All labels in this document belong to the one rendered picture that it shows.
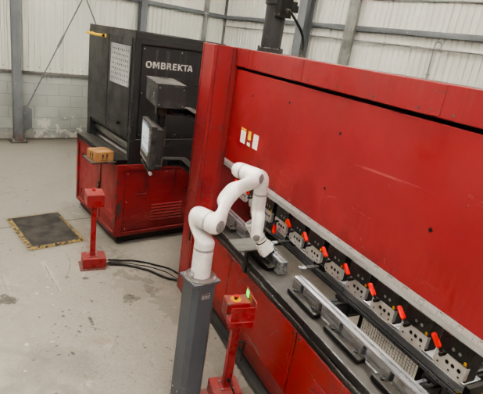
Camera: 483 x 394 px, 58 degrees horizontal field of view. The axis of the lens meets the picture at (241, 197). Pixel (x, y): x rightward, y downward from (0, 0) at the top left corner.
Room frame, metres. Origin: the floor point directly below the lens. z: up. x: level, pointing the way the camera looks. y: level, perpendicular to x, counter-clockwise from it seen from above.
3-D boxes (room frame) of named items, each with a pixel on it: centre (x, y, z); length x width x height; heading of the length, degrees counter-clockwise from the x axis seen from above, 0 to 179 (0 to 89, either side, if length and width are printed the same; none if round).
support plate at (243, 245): (2.87, -0.11, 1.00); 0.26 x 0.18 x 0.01; 118
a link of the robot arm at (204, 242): (2.33, 0.20, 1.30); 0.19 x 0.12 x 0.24; 52
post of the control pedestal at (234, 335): (2.43, -0.09, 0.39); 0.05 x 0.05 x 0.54; 20
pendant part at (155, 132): (3.73, 0.84, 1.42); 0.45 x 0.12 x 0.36; 24
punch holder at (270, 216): (2.96, -0.23, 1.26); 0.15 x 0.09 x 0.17; 28
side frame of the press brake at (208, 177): (3.88, 0.07, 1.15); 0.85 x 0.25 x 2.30; 118
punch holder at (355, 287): (2.08, -0.70, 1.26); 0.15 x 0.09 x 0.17; 28
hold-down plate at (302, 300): (2.38, -0.48, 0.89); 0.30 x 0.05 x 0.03; 28
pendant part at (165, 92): (3.81, 0.79, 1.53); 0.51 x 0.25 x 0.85; 24
